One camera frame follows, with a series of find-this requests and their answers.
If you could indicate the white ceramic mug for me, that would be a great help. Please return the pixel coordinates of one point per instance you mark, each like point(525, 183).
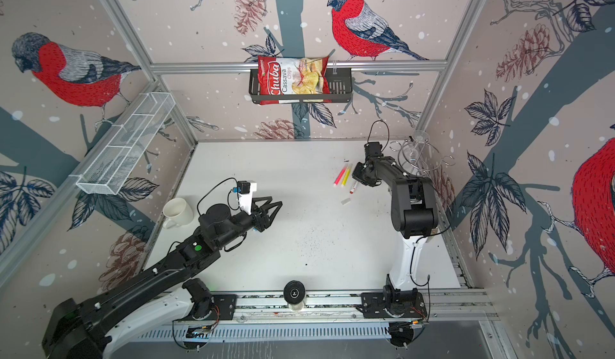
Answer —
point(177, 213)

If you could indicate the chrome spiral glass holder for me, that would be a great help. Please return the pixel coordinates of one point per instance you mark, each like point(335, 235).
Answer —
point(418, 156)

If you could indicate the red cassava chips bag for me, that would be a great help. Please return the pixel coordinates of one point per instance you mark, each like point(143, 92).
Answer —
point(293, 79)

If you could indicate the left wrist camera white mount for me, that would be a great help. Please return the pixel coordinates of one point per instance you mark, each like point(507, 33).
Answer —
point(245, 191)

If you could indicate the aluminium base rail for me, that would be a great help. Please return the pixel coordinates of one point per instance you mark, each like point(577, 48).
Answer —
point(333, 306)

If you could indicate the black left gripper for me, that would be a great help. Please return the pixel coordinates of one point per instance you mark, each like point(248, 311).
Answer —
point(264, 220)

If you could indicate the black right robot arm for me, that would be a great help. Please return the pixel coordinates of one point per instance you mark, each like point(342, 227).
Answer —
point(413, 215)

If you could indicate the black round knob on rail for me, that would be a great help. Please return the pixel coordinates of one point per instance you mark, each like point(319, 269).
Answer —
point(294, 294)

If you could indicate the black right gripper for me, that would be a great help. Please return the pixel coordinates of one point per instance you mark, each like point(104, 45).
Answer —
point(355, 175)

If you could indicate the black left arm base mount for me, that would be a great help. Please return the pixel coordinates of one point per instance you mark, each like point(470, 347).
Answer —
point(218, 307)

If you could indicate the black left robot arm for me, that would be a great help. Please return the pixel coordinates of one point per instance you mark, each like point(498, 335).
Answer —
point(168, 291)

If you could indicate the yellow highlighter pen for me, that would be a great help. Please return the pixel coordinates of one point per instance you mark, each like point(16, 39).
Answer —
point(347, 173)

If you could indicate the white wire mesh shelf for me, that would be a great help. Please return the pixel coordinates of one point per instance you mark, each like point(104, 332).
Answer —
point(110, 169)

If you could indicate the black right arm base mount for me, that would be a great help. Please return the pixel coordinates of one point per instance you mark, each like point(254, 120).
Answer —
point(410, 304)

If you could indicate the black wire wall basket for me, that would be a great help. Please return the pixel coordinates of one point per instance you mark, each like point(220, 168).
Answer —
point(334, 86)

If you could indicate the white marker pen red end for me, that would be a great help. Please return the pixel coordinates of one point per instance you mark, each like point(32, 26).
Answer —
point(354, 187)

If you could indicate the pink highlighter pen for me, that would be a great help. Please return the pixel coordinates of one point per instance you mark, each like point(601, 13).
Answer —
point(340, 175)

